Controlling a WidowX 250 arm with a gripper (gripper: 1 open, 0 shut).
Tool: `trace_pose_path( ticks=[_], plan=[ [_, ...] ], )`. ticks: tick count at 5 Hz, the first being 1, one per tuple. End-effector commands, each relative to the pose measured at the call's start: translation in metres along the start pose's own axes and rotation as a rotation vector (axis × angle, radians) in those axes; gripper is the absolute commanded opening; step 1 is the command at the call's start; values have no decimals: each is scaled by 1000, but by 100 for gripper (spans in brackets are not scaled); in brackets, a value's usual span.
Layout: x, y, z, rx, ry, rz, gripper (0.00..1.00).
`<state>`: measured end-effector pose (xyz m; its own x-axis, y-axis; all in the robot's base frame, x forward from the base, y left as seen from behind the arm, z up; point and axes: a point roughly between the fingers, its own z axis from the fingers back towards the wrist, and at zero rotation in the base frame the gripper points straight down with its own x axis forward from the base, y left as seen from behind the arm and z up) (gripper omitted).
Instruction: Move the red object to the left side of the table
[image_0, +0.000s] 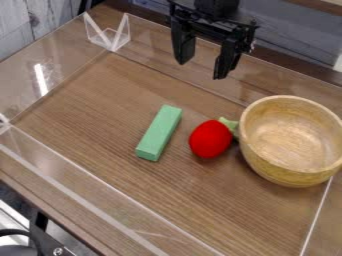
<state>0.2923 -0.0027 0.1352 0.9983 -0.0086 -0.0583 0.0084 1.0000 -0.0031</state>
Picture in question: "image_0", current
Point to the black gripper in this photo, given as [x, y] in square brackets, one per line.
[218, 20]

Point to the red plush strawberry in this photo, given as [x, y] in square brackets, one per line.
[212, 137]

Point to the wooden bowl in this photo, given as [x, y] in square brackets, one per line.
[290, 139]

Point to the green rectangular block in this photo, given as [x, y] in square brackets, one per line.
[160, 132]

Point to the clear acrylic tray wall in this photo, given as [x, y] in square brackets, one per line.
[79, 95]

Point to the black table leg bracket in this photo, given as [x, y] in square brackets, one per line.
[50, 247]

